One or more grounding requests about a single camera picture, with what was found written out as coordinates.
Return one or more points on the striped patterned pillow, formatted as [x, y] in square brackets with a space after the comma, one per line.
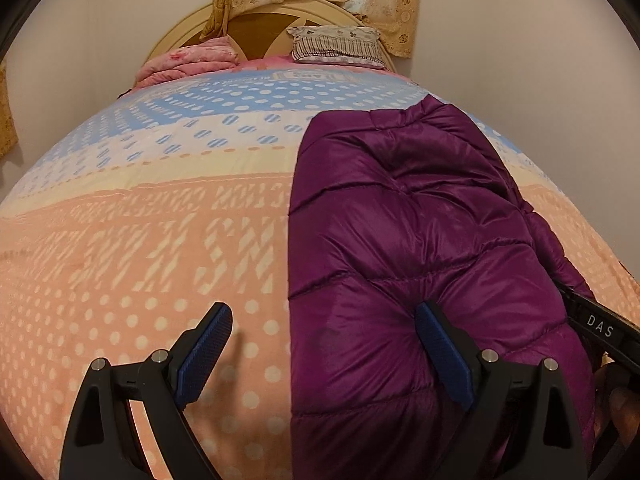
[337, 45]

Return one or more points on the folded pink quilt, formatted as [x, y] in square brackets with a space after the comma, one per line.
[190, 62]

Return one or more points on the pink and blue dotted blanket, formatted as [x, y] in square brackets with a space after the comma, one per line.
[150, 220]

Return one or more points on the cream wooden headboard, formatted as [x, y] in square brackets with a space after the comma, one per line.
[255, 25]

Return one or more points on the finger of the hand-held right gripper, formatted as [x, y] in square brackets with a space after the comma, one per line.
[567, 294]

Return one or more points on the person's right hand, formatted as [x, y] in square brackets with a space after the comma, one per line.
[622, 405]

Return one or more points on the purple hooded puffer jacket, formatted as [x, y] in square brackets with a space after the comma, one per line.
[400, 220]

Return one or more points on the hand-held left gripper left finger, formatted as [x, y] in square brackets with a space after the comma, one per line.
[205, 355]

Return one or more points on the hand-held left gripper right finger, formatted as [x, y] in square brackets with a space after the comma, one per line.
[445, 355]

